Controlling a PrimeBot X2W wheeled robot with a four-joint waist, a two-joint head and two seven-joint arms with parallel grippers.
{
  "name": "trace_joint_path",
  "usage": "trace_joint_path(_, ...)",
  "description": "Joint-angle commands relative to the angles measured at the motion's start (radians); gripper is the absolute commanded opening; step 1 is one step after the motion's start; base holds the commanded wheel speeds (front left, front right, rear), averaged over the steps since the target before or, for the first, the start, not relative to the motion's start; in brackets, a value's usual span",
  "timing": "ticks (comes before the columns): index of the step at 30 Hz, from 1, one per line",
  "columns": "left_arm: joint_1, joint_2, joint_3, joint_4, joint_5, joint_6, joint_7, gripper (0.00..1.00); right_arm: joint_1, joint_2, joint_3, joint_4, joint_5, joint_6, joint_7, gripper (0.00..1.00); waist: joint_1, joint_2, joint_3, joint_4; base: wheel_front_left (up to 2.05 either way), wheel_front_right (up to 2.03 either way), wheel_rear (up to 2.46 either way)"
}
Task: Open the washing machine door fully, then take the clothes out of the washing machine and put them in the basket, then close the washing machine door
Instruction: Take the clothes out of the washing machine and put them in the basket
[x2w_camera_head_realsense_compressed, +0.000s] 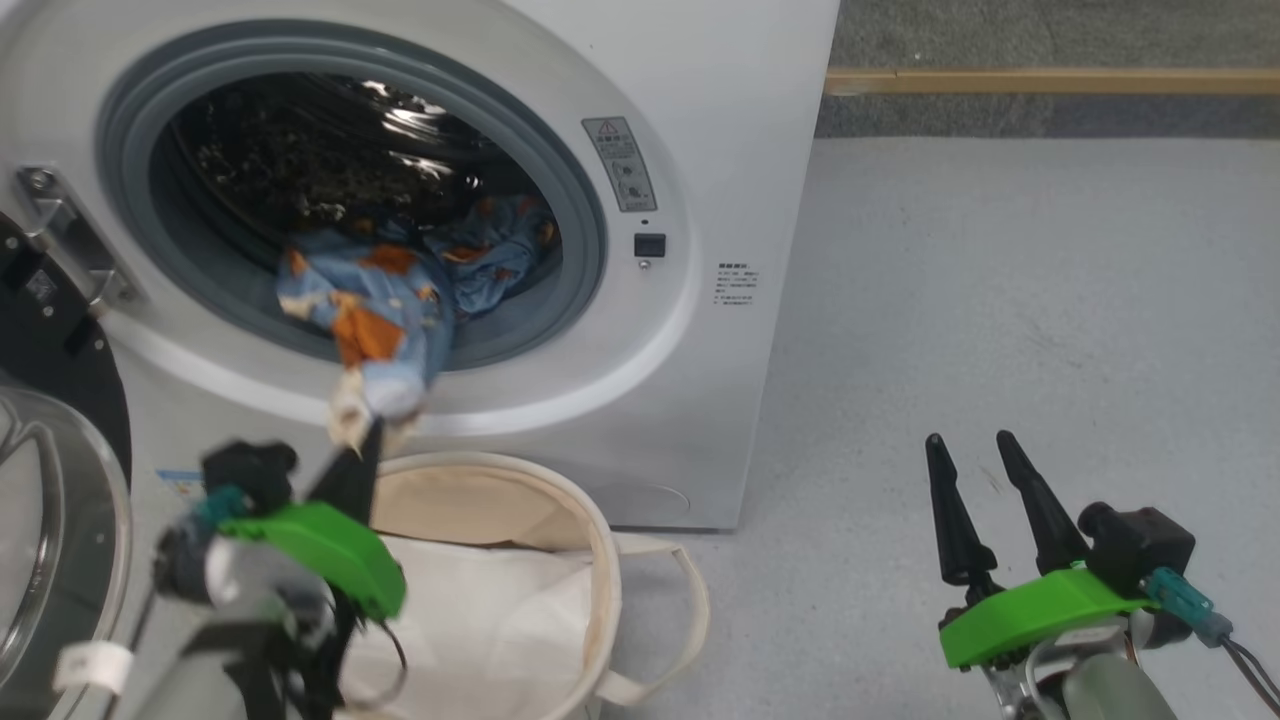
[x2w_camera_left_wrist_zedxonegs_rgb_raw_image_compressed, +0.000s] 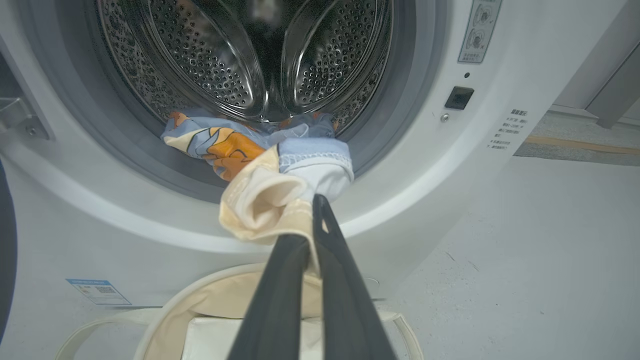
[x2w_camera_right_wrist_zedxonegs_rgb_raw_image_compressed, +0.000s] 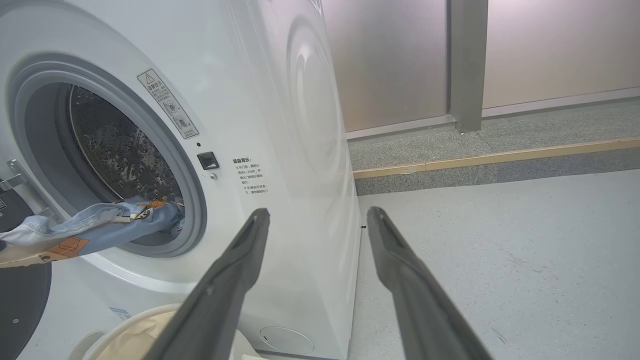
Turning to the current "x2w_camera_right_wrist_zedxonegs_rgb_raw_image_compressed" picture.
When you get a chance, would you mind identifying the steel perforated washer drum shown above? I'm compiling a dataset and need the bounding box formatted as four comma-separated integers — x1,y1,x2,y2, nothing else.
65,85,183,203

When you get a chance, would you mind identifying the silver metal door hinge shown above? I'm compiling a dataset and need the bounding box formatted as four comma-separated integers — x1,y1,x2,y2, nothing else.
0,159,66,223

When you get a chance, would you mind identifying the grey wall pillar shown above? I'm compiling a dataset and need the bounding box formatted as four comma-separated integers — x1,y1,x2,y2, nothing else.
446,0,489,133

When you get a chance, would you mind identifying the cream canvas laundry basket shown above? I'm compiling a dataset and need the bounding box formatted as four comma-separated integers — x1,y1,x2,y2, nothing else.
67,303,261,360

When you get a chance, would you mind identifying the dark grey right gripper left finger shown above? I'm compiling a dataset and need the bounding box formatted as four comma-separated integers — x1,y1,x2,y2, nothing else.
145,208,271,360

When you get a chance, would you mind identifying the black round glass washer door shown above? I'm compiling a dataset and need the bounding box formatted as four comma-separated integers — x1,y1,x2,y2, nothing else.
0,190,52,360

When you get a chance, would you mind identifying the round filter cover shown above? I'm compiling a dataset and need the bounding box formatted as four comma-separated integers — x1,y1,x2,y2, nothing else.
259,326,316,355

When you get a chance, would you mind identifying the printed instruction text label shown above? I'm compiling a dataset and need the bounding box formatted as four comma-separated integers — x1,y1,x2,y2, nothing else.
231,156,271,196

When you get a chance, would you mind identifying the blue printed garment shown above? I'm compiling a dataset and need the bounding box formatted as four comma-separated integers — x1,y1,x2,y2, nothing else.
0,196,185,268

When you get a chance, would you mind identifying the white front-load washing machine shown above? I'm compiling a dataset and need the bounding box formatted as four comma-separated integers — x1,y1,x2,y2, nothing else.
0,0,362,360

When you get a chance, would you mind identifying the grey warning sticker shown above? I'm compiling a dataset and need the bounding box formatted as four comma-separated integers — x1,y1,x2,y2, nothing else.
137,69,200,140

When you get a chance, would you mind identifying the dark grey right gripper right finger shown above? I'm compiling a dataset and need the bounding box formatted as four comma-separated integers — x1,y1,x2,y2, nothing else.
366,206,493,360

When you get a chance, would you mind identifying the yellow wooden floor strip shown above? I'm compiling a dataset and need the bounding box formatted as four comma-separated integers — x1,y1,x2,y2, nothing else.
352,137,640,180

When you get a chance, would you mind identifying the grey rubber door gasket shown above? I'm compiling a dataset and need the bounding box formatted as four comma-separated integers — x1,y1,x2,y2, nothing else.
7,60,208,258

